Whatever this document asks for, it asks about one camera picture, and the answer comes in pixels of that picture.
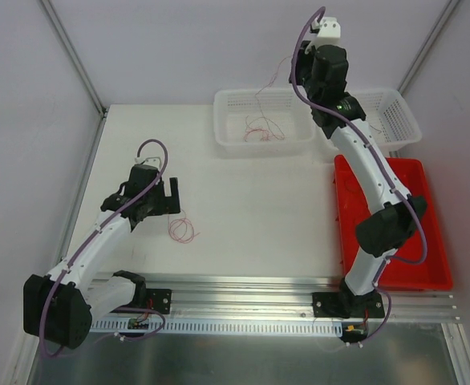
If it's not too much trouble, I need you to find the pink thin cable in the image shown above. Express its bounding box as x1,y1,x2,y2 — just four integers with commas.
168,209,202,244
241,55,294,144

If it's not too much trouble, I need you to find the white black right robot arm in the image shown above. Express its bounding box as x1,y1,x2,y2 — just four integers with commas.
290,40,427,318

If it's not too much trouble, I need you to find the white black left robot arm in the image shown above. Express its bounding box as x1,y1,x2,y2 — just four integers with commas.
22,164,181,349

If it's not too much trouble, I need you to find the white perforated basket right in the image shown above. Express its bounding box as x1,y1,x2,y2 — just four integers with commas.
353,88,422,152

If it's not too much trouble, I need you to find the white perforated basket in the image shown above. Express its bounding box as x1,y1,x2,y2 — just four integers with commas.
353,88,422,152
213,87,315,157

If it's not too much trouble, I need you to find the white perforated basket left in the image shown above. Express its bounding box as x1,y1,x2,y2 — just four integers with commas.
213,87,315,157

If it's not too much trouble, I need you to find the red plastic tray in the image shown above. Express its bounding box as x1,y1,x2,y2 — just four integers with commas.
333,154,454,292

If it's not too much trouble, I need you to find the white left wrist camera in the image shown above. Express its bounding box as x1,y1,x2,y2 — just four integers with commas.
135,156,163,168

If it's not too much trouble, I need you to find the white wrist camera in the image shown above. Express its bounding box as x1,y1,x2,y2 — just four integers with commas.
305,16,341,54
135,156,163,168

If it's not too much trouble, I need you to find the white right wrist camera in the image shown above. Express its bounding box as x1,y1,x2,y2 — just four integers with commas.
305,16,341,54

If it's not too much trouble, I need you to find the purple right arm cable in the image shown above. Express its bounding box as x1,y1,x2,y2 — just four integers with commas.
290,6,428,322

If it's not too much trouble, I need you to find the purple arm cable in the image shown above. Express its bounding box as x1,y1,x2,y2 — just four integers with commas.
290,6,428,322
38,139,168,358

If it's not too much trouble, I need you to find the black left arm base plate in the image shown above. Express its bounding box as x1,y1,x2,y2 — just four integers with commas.
141,288,172,315

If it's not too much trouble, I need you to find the aluminium frame post left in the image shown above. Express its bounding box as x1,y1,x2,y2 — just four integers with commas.
38,0,107,117

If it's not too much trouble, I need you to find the aluminium frame post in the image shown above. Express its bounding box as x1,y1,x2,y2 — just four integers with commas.
397,0,463,95
38,0,107,117

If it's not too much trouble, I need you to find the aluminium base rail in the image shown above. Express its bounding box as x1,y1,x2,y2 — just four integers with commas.
28,274,459,322

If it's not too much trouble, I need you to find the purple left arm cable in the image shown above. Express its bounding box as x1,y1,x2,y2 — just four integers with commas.
38,139,168,358

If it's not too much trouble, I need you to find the white slotted cable duct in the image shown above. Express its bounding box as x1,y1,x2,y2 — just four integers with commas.
91,315,342,338

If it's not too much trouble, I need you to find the aluminium frame post right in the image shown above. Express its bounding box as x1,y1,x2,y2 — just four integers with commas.
397,0,463,95

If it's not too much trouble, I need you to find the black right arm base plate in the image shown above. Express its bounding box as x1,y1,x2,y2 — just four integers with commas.
312,290,385,319

